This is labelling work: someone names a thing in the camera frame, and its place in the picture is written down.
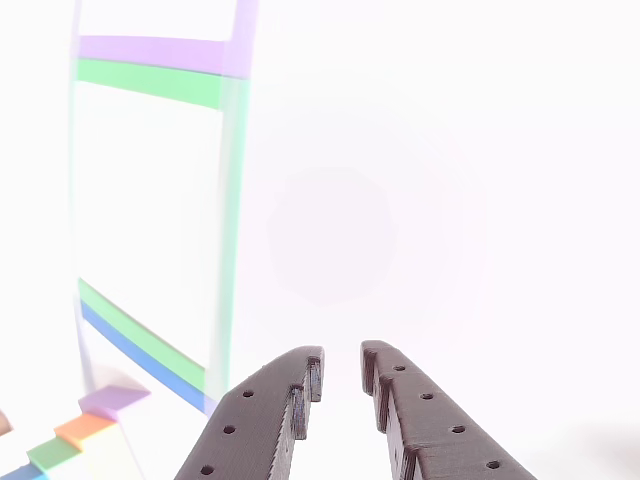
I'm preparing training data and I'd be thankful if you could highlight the green square block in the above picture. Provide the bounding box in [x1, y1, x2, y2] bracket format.
[27, 436, 85, 474]

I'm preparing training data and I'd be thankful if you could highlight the purple square block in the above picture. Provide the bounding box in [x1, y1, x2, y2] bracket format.
[77, 383, 153, 422]

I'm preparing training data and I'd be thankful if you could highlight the small blue cube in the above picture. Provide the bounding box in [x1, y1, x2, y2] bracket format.
[0, 463, 49, 480]

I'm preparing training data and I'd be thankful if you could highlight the blue tape square outline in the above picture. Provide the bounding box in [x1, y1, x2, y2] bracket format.
[73, 298, 216, 417]

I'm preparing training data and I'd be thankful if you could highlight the green tape square outline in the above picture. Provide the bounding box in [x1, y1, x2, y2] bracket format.
[67, 57, 251, 396]

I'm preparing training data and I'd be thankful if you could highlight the purple tape square outline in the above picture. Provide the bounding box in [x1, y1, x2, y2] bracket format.
[69, 0, 261, 80]

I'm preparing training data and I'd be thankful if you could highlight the orange square block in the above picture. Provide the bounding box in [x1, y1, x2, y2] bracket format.
[53, 412, 121, 450]

